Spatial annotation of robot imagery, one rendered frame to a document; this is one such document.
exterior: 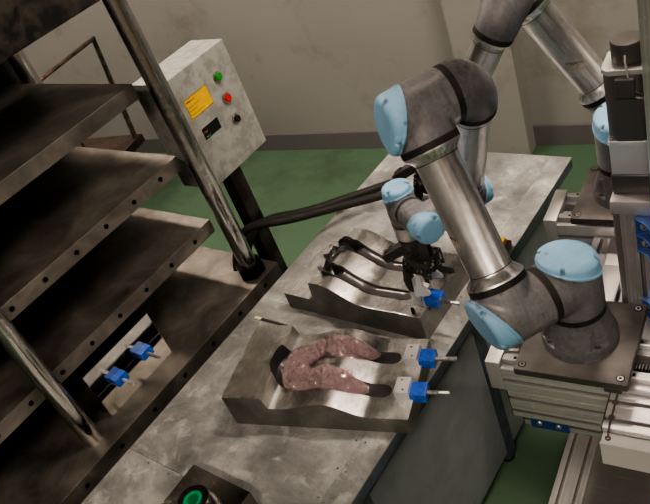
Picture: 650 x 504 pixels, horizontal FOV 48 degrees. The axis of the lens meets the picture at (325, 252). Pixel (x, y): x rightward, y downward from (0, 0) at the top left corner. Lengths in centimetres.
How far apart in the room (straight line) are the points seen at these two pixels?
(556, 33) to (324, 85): 279
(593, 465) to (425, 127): 139
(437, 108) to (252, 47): 336
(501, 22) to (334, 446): 106
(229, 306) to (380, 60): 218
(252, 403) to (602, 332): 89
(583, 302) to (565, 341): 11
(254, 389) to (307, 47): 283
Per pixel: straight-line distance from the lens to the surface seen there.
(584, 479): 236
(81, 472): 222
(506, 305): 137
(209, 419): 208
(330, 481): 179
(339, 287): 208
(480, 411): 235
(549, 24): 182
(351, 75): 435
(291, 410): 188
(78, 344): 219
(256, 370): 196
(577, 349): 152
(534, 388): 166
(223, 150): 250
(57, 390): 213
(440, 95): 133
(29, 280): 207
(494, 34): 168
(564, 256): 143
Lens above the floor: 220
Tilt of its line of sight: 35 degrees down
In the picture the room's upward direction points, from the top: 23 degrees counter-clockwise
